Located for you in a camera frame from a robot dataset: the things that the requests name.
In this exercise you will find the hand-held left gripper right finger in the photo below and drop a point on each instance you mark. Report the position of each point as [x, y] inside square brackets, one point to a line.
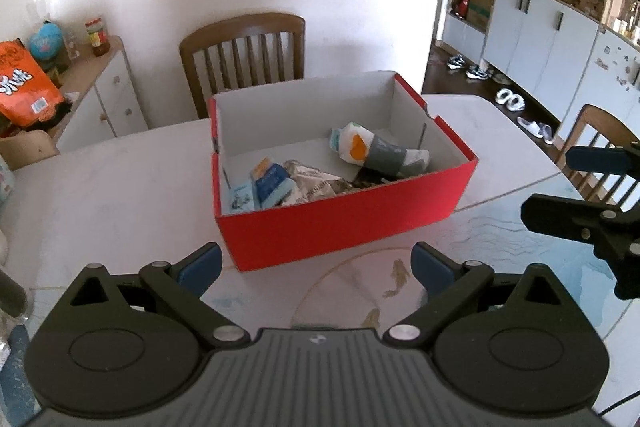
[431, 269]

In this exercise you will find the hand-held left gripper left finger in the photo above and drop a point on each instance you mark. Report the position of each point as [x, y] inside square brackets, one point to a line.
[202, 269]

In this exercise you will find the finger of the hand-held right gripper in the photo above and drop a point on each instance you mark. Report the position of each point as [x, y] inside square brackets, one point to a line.
[560, 217]
[600, 161]

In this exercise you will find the small blue white packet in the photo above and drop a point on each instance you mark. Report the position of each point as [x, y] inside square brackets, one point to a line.
[242, 199]
[272, 184]

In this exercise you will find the red cardboard box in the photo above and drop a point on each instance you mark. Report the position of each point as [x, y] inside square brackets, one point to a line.
[350, 227]

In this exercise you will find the black snack packet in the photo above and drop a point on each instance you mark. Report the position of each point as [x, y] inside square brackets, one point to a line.
[367, 183]

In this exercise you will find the white packet with orange heart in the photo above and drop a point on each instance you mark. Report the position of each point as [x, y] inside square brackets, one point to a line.
[355, 144]

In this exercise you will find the white marble desktop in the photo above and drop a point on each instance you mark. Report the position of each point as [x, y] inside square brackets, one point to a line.
[125, 187]

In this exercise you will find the dark wooden chair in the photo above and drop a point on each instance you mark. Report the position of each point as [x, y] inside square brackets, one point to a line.
[240, 32]
[600, 122]

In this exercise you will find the white purple slipper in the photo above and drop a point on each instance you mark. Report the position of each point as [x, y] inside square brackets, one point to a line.
[546, 134]
[529, 127]

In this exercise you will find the white fridge with magnets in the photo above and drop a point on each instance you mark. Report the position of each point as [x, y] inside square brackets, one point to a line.
[595, 87]

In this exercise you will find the lower white cabinet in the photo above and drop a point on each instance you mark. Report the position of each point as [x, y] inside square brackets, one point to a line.
[535, 47]

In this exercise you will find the dark white sneaker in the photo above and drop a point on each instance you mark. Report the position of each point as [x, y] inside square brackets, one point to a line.
[456, 63]
[477, 73]

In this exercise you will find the white sideboard cabinet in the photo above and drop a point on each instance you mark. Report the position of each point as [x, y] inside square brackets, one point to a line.
[110, 102]

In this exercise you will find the glass with dark drink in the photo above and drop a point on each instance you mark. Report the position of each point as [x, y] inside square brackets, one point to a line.
[12, 297]

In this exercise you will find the green white cardboard box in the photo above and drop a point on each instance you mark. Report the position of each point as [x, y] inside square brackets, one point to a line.
[481, 7]

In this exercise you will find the red bottle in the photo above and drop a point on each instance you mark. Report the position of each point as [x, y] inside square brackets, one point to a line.
[461, 6]

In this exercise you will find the white printed tissue roll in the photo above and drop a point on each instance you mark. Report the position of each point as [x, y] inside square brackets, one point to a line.
[5, 179]

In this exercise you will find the jar with red lid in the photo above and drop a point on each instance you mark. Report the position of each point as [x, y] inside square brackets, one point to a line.
[97, 39]

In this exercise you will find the orange snack bag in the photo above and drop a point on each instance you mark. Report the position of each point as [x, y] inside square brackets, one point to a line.
[25, 87]

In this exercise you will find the blue globe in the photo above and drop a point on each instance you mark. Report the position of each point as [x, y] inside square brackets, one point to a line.
[47, 44]

